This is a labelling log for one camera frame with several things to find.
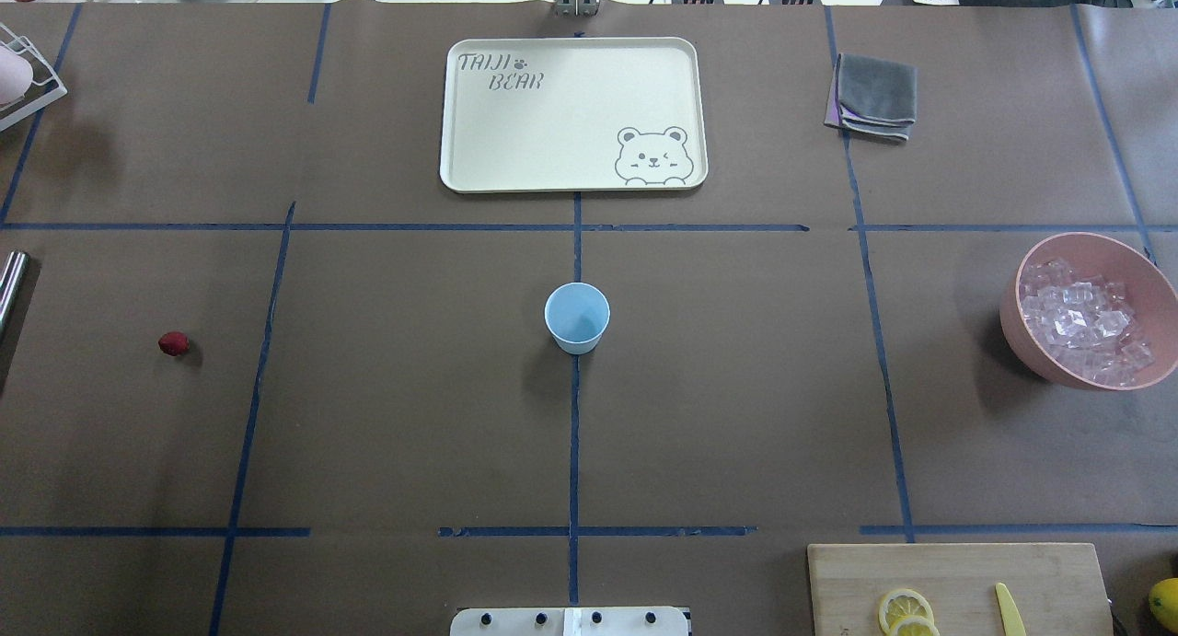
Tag red strawberry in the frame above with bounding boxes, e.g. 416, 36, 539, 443
158, 330, 192, 356

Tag light blue cup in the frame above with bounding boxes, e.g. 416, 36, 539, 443
543, 281, 611, 355

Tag pile of ice cubes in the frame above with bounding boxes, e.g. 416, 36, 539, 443
1018, 258, 1156, 387

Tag white cup rack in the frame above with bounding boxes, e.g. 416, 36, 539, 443
1, 24, 68, 132

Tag pink cup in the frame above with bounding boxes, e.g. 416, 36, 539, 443
0, 44, 33, 107

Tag cream bear tray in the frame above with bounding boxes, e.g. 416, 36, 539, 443
439, 37, 710, 194

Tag folded grey cloth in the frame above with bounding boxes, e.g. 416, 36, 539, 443
823, 52, 918, 143

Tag lemon slices row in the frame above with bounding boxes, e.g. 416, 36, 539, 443
878, 587, 940, 635

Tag pink bowl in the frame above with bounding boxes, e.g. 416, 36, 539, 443
999, 232, 1177, 391

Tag yellow plastic knife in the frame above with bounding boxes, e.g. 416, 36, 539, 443
994, 582, 1027, 636

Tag wooden cutting board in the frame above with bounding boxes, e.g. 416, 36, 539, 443
807, 543, 1114, 635

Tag yellow lemon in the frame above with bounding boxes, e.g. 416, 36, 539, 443
1146, 577, 1178, 635

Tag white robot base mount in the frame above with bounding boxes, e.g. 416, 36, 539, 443
449, 607, 693, 635

